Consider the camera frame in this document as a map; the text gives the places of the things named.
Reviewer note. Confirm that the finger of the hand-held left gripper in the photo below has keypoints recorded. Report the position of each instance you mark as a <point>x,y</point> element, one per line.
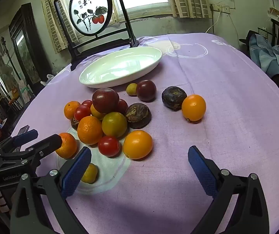
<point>26,135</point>
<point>49,142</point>

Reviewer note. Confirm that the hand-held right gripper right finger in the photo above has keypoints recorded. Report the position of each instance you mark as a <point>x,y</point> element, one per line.
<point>202,173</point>

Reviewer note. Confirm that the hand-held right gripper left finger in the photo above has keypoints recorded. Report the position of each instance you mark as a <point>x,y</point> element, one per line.
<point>76,173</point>

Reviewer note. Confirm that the small yellow-green citrus fruit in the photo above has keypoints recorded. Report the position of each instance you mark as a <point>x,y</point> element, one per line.
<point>91,174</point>

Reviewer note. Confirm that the dark brown water chestnut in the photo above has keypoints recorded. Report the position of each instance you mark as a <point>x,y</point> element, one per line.
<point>138,115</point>
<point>74,124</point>
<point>174,97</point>

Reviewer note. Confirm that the large mandarin orange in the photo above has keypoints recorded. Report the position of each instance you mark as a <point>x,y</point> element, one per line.
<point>90,129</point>

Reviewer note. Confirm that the red cherry tomato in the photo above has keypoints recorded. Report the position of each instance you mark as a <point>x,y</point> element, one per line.
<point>109,146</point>
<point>82,112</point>
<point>87,103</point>
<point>123,106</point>

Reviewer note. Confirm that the small orange citrus fruit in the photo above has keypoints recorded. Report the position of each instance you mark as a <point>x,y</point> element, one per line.
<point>95,114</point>

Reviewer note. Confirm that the green-orange tomato back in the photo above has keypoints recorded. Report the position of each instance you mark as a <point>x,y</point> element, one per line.
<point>114,124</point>

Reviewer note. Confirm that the smooth orange citrus fruit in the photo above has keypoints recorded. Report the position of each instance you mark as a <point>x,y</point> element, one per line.
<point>193,107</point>

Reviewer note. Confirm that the white oval plate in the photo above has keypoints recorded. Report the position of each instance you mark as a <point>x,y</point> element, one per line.
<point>120,65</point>

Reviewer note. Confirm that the smartphone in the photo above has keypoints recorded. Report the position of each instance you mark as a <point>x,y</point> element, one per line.
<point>23,128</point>

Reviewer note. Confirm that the purple tablecloth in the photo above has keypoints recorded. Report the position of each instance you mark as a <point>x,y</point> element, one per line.
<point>227,126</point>

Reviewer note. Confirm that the white plastic bag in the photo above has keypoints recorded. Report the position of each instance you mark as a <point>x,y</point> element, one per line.
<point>48,78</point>

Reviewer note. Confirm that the electric fan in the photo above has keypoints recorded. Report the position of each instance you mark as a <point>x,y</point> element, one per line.
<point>7,72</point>

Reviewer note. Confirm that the yellow tomato on cloth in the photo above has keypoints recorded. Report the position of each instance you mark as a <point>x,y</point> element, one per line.
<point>137,144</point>

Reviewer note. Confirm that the dark red plum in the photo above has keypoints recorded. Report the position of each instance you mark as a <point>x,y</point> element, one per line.
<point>105,100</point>

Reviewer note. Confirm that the small yellow longan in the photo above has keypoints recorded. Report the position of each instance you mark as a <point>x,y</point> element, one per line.
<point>131,89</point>

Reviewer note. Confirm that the dark red tomato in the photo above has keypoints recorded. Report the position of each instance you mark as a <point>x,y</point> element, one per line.
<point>146,90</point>

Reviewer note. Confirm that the dark wooden cabinet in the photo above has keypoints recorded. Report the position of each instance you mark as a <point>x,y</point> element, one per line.
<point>30,29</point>

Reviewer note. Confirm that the blue clothes pile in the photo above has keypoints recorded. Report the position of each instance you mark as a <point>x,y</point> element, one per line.
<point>270,58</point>

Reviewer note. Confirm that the round painted screen black stand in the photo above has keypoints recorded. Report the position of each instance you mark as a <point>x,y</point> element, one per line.
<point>90,7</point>

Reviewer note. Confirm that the white wall socket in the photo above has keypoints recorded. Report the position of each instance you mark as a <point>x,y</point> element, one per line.
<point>221,7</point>

